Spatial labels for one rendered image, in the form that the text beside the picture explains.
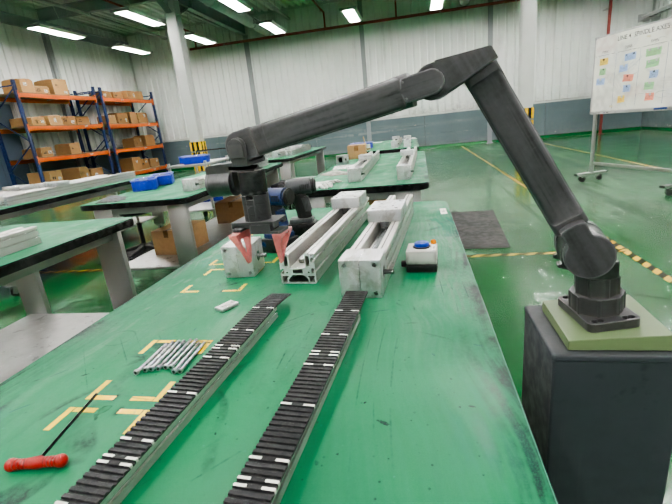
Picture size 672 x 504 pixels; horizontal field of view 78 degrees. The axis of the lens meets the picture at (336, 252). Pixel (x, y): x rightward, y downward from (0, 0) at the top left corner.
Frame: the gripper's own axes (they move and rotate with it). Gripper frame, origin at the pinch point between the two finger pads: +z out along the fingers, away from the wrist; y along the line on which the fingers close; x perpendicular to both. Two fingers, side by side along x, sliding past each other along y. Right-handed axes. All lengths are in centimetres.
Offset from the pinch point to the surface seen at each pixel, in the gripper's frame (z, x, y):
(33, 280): 46, -103, 211
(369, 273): 7.1, -9.4, -21.1
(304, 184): -6, -68, 13
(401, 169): 7, -202, -7
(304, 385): 10.0, 30.0, -18.3
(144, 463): 12.2, 45.5, -1.5
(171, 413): 10.0, 38.7, -1.2
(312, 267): 8.7, -18.3, -4.0
